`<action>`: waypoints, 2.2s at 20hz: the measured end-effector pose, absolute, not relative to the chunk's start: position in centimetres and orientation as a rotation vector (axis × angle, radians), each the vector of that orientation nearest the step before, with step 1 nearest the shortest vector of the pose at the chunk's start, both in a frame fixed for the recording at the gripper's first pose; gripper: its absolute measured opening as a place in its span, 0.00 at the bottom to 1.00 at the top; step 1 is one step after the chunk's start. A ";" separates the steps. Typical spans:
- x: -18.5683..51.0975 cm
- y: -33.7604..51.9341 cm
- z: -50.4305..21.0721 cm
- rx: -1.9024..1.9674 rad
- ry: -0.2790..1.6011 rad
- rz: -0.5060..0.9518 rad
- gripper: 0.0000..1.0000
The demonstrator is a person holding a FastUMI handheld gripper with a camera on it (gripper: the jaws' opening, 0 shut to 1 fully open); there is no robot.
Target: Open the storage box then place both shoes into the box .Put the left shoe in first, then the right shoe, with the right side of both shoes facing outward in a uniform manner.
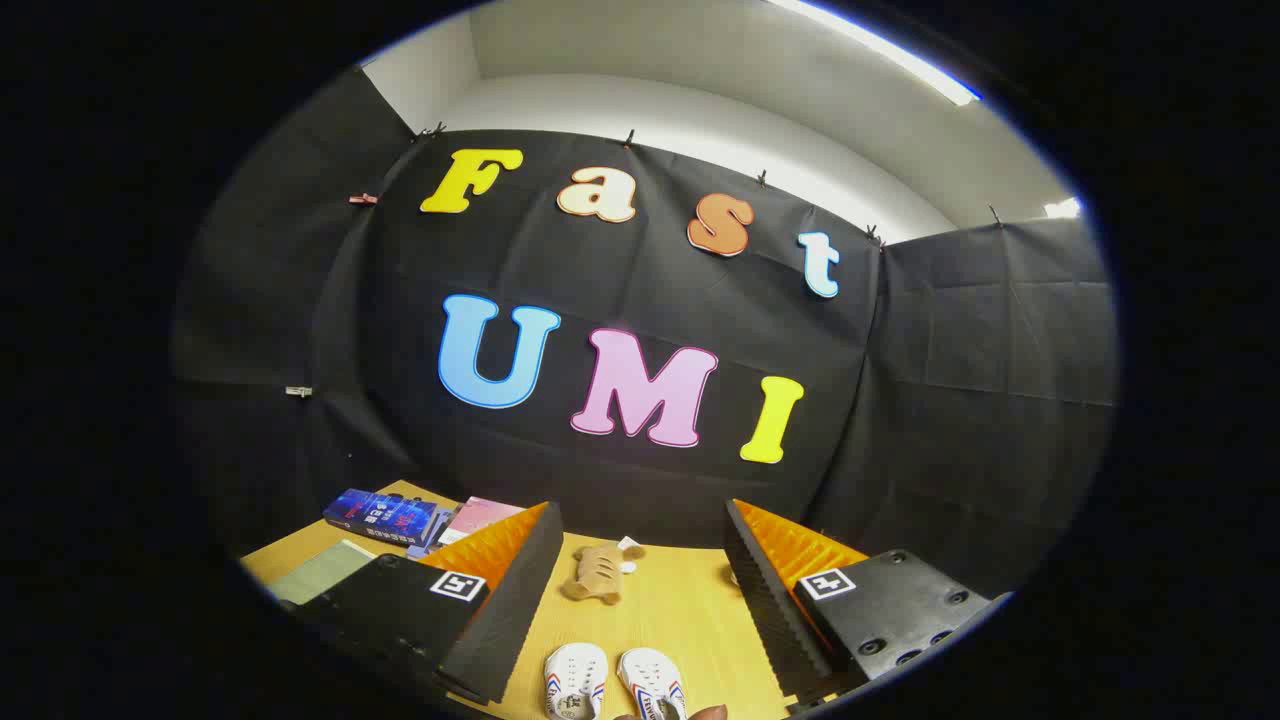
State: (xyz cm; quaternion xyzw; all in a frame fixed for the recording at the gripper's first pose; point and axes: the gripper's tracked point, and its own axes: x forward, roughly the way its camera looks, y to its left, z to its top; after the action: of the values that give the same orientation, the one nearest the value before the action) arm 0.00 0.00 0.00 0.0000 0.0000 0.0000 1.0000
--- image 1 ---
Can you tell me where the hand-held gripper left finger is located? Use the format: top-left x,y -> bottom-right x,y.
290,500 -> 566,706

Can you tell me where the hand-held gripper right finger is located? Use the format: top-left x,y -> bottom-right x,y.
722,498 -> 1011,713

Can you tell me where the white striped canvas shoe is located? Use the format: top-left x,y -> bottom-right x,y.
543,643 -> 609,720
617,648 -> 689,720

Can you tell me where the pale yellow fabric storage box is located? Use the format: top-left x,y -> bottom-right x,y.
265,540 -> 379,606

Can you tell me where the pink cover book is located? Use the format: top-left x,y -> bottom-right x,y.
440,497 -> 527,547

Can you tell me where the grey-blue book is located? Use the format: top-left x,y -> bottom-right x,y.
405,508 -> 463,559

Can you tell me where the brown plush toy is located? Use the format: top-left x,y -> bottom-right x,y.
560,540 -> 646,606

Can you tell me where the dark blue book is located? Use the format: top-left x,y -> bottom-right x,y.
323,488 -> 441,547

